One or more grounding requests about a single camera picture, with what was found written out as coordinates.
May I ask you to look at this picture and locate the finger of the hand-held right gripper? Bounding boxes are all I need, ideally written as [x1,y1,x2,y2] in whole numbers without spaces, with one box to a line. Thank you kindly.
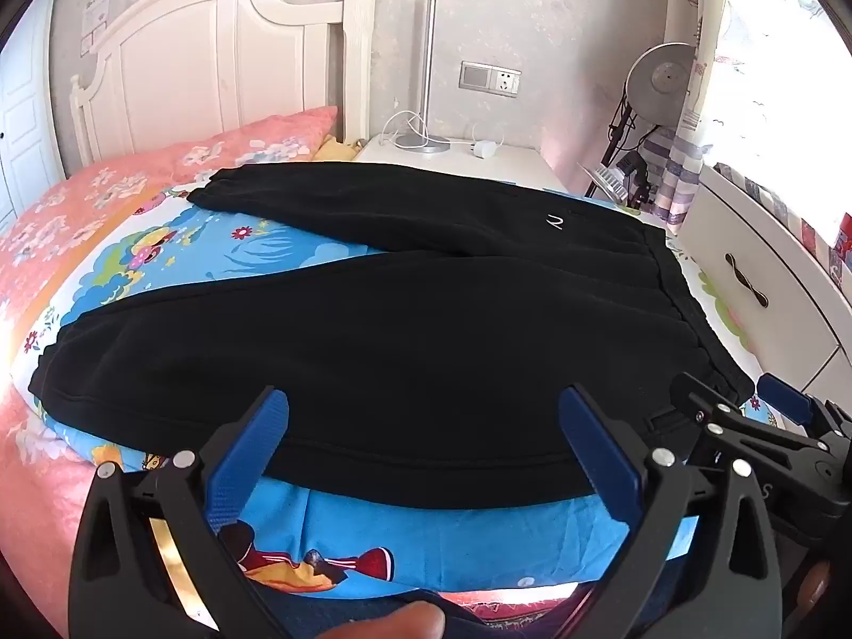
[755,373,852,444]
[667,371,756,457]

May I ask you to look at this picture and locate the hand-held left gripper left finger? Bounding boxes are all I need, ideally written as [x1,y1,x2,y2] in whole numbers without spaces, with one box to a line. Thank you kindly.
[70,384,295,639]

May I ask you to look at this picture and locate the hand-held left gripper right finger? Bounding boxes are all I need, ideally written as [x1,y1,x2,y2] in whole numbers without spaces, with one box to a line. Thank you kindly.
[558,383,784,639]

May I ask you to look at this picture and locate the black pants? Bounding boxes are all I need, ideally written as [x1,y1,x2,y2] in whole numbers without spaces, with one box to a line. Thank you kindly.
[28,161,756,500]

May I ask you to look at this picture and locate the person's right hand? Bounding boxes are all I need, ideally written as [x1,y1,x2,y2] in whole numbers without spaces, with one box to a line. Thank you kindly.
[795,559,833,621]

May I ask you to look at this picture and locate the person's left hand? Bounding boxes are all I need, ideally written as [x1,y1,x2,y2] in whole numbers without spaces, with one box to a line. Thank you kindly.
[318,601,447,639]

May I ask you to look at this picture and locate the blue cartoon printed blanket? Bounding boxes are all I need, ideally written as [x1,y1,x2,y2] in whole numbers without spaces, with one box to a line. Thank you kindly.
[13,179,800,596]

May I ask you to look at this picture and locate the white drawer cabinet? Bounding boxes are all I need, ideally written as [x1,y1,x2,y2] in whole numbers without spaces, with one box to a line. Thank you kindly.
[679,163,852,407]

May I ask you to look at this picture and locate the ribbed silver light head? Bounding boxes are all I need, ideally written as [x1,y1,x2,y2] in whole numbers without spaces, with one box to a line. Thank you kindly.
[578,163,633,204]

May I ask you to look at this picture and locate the patterned curtain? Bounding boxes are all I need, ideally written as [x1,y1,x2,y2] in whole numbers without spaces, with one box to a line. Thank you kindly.
[649,0,733,234]

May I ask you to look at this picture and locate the white nightstand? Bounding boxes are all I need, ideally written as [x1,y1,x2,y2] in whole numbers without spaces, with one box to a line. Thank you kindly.
[353,132,567,194]

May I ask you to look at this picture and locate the pink floral quilt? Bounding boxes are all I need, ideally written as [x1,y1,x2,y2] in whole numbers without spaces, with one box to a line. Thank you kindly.
[0,105,340,613]

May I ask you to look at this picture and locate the yellow pillow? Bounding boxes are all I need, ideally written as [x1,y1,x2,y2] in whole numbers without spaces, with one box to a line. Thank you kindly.
[313,134,364,162]

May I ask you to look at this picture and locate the white charger plug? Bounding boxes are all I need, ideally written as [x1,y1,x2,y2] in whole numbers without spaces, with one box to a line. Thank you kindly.
[471,123,507,159]

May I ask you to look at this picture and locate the round lamp on black stand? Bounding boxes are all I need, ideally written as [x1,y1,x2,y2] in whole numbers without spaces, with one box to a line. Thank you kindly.
[599,43,697,214]

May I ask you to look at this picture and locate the white bed headboard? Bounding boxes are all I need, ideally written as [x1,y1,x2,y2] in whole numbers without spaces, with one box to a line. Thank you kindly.
[70,0,377,167]

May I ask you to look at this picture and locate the white wardrobe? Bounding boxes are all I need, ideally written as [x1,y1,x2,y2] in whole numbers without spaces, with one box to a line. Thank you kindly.
[0,0,68,227]

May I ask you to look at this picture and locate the silver lamp stand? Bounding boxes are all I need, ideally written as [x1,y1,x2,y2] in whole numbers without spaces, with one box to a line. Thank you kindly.
[392,0,452,155]

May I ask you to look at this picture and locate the dark drawer handle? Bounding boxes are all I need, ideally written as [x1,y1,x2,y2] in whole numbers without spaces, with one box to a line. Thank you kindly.
[724,253,769,307]

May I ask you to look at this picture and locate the white cable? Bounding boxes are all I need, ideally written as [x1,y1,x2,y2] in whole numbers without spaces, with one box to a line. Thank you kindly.
[381,110,433,148]

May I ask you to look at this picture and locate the grey wall socket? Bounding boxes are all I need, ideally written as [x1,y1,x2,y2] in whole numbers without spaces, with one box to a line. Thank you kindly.
[459,60,521,100]

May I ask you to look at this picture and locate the paper wall notice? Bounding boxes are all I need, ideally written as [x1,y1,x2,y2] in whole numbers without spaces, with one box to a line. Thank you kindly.
[80,0,113,54]

